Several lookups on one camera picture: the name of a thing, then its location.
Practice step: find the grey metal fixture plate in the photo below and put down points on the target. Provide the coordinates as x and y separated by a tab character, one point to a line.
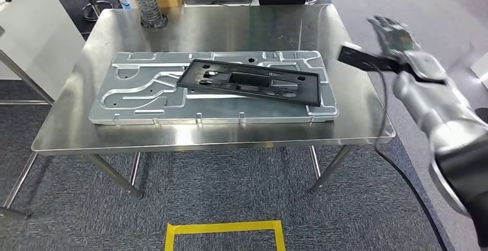
145	100

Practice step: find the white box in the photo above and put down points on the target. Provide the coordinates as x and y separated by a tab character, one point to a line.
481	73

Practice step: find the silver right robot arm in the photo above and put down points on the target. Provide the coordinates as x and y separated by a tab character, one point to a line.
446	119

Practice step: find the stainless steel table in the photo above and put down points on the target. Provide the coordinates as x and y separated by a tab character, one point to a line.
26	77

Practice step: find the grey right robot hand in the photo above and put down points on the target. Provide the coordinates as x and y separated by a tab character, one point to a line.
396	37

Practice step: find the white cabinet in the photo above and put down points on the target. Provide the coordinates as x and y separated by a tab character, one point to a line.
38	32

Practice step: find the black plastic mounting plate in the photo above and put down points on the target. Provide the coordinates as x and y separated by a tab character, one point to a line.
310	94

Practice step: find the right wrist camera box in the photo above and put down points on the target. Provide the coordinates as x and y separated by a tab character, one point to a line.
358	59

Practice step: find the stainless steel workbench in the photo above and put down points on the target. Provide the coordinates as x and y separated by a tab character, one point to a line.
213	135

